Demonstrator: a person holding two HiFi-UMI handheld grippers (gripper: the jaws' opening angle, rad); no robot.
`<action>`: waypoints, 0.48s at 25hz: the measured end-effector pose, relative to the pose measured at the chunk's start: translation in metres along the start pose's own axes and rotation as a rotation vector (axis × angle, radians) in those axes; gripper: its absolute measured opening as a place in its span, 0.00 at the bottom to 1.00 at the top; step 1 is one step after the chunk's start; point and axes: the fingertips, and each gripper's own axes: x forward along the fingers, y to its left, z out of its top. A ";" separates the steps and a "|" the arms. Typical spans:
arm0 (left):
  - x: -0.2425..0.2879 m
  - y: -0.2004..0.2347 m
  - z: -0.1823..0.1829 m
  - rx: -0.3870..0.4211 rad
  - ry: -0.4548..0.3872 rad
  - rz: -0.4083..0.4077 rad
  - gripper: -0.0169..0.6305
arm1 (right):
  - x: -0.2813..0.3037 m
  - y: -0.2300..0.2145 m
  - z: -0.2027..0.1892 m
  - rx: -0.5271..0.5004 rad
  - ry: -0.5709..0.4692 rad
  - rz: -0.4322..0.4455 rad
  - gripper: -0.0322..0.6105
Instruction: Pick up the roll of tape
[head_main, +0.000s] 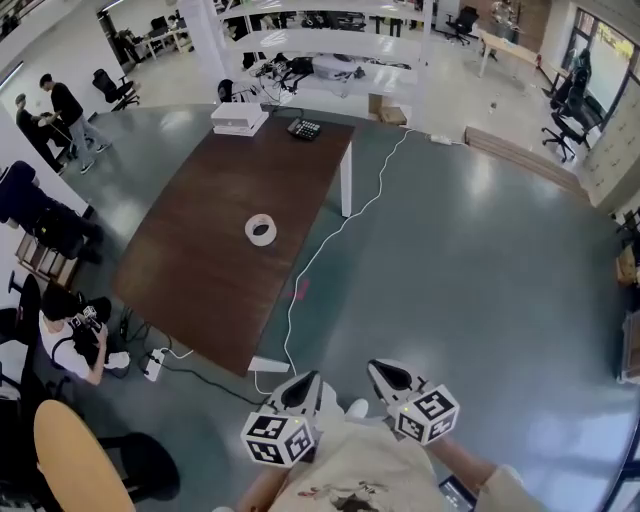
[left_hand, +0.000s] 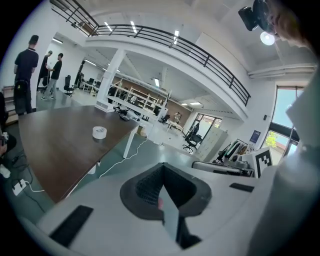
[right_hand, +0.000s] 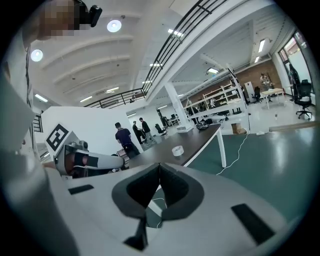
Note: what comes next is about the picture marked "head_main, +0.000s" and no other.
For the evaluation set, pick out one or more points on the small wooden rack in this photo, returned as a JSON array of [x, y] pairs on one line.
[[45, 260]]

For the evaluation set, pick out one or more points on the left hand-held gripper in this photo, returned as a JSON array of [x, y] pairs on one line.
[[272, 440]]

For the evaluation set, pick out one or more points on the black office chair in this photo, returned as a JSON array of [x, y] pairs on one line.
[[22, 325], [462, 25], [572, 85], [112, 90], [575, 127]]

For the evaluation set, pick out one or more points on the black and white device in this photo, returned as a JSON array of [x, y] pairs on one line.
[[226, 91]]

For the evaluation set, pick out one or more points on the cream printed t-shirt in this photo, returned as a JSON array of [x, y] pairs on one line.
[[360, 460]]

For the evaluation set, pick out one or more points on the black pedestal base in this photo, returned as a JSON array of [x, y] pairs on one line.
[[145, 465]]

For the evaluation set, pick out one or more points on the person's left forearm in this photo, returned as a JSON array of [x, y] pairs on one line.
[[265, 487]]

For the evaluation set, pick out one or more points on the person's right forearm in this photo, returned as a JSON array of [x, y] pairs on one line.
[[462, 462]]

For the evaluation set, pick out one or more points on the beige tape roll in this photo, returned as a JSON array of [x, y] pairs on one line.
[[261, 241]]

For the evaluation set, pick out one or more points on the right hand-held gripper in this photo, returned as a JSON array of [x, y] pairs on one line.
[[427, 412]]

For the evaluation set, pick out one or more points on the black calculator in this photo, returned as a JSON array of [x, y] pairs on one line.
[[304, 131]]

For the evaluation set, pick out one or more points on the white cardboard box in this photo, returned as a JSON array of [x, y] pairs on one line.
[[235, 114]]

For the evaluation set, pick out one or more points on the brown cardboard box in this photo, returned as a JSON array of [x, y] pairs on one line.
[[389, 111]]

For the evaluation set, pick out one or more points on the white table leg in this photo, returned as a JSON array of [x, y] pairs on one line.
[[346, 180], [269, 365]]

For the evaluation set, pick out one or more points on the person's white shoe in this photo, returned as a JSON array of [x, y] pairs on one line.
[[120, 364], [358, 409]]

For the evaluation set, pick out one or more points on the white shelving unit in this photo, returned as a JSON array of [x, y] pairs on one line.
[[320, 42]]

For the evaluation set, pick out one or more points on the light wooden desk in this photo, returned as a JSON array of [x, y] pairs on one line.
[[507, 47]]

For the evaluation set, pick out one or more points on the round light wooden table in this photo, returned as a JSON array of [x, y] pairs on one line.
[[75, 460]]

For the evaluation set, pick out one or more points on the white power strip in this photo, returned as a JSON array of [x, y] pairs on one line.
[[440, 139], [155, 365]]

